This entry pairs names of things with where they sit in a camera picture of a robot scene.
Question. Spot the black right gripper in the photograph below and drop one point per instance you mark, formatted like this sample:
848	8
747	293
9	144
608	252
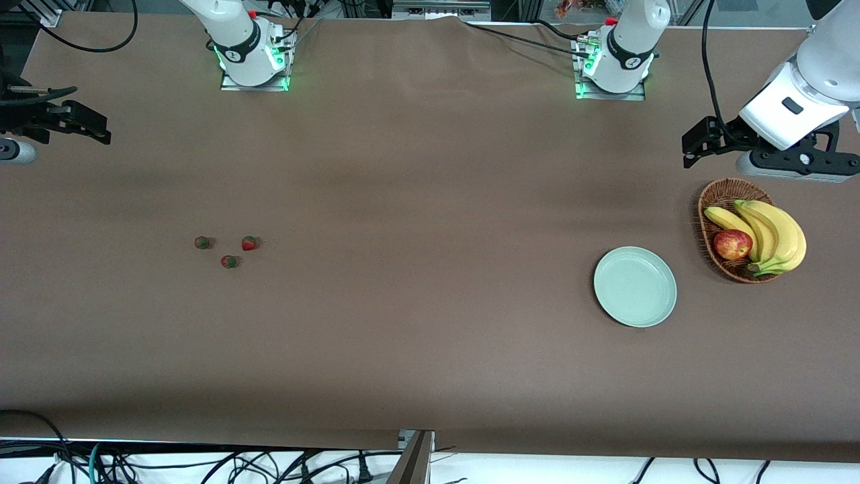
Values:
15	119

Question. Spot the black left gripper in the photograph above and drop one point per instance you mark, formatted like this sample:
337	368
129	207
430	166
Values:
732	132

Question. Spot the red strawberry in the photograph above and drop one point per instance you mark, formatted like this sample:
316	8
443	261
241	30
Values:
249	243
202	242
229	261

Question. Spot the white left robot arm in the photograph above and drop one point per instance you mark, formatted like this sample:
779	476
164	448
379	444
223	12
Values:
631	40

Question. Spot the pale green round plate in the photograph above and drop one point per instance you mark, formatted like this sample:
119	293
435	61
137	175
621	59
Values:
635	286

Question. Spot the brown wicker basket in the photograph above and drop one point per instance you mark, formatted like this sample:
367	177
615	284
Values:
722	195

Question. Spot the red apple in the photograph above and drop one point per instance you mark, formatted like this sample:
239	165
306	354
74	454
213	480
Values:
732	245

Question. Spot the yellow banana bunch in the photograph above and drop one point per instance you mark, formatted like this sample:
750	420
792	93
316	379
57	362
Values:
783	235

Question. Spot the orange patterned object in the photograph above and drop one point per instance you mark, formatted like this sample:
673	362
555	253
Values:
578	7

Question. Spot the grey metal box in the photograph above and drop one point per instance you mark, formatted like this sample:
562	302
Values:
440	9

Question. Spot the brown table cover sheet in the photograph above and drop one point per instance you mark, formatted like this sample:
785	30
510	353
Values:
376	336

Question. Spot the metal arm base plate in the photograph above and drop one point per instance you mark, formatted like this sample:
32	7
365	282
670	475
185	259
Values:
608	96
255	86

